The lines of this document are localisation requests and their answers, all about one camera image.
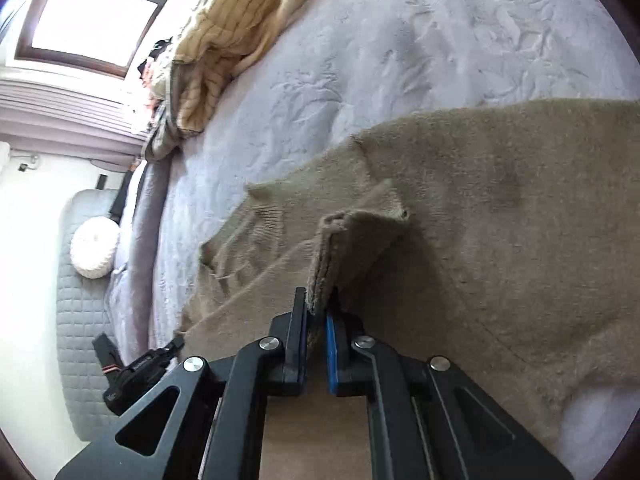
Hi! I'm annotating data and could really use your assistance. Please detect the white round cushion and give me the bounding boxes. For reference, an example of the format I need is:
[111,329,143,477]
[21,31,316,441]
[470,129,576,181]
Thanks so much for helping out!
[70,216,119,280]

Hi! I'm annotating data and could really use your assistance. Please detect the grey quilted headboard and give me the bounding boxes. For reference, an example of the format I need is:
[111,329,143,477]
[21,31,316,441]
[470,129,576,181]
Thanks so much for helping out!
[55,190,116,442]

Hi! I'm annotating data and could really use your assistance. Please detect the lavender embossed bedspread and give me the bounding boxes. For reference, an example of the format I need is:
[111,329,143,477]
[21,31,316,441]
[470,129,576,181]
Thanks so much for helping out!
[146,0,640,480]

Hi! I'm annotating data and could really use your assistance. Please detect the grey duvet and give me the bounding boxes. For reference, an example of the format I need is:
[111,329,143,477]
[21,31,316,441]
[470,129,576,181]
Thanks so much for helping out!
[105,159,170,364]

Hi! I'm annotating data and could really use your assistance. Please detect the mauve curtain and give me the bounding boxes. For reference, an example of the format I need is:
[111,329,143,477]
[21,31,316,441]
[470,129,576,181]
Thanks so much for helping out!
[1,79,144,166]

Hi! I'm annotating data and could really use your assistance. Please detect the olive grey garment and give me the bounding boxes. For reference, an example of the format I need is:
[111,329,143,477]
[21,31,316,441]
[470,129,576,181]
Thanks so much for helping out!
[142,62,184,162]

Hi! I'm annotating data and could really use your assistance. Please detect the olive knit sweater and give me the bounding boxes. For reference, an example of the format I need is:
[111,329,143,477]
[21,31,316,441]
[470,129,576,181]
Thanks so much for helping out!
[181,100,639,479]

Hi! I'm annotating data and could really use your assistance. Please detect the black hanging clothes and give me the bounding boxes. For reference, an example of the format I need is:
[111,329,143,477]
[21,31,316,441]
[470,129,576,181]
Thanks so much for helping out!
[137,37,172,77]

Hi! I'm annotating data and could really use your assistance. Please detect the window with brown frame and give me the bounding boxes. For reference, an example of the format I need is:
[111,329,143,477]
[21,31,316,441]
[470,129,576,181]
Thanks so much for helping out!
[15,0,168,78]

